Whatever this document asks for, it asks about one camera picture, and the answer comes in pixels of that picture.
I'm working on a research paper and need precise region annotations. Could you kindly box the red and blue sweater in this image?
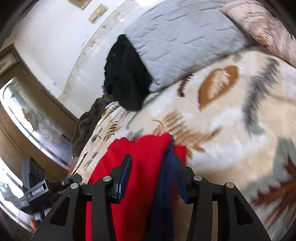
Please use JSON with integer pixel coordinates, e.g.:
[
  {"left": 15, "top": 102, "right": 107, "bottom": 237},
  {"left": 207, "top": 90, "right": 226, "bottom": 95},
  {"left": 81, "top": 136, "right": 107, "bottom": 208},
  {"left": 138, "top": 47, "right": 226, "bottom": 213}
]
[{"left": 88, "top": 133, "right": 186, "bottom": 240}]

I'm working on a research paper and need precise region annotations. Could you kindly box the striped floral pillow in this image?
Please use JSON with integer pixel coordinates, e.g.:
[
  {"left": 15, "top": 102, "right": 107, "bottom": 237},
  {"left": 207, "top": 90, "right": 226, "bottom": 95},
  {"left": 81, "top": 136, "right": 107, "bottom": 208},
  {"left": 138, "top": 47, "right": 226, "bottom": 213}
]
[{"left": 223, "top": 1, "right": 295, "bottom": 66}]

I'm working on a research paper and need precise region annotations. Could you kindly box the brown fleece blanket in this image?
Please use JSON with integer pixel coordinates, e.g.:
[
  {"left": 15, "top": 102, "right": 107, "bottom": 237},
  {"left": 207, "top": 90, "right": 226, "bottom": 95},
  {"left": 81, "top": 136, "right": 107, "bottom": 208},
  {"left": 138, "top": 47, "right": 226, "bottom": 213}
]
[{"left": 71, "top": 93, "right": 116, "bottom": 156}]

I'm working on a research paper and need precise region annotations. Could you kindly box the leaf pattern plush blanket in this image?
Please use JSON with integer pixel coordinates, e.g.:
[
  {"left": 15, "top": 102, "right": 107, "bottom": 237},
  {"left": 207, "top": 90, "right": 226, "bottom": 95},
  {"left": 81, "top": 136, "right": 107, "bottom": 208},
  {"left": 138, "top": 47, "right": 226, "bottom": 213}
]
[{"left": 73, "top": 49, "right": 295, "bottom": 240}]

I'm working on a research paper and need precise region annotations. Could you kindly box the grey quilted pillow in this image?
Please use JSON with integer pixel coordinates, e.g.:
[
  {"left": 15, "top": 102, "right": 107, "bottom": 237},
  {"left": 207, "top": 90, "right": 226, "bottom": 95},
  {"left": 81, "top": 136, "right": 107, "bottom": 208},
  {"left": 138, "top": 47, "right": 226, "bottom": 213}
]
[{"left": 125, "top": 1, "right": 252, "bottom": 92}]

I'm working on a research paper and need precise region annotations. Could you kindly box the black garment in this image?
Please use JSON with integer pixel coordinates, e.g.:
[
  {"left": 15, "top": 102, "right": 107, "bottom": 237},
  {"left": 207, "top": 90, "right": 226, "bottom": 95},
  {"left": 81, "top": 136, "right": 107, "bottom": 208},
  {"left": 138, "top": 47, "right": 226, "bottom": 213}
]
[{"left": 104, "top": 34, "right": 152, "bottom": 111}]

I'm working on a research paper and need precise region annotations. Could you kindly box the person's left hand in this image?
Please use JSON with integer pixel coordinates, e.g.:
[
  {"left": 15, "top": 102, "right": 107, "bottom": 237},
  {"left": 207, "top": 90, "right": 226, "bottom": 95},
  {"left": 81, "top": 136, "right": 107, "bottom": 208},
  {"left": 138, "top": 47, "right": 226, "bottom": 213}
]
[{"left": 30, "top": 218, "right": 41, "bottom": 232}]

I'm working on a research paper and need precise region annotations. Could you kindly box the wooden mirrored wardrobe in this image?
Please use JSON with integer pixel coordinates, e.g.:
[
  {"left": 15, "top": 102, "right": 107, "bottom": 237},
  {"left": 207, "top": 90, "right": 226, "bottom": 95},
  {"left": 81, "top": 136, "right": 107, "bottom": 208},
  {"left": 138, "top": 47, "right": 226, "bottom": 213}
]
[{"left": 1, "top": 45, "right": 77, "bottom": 233}]

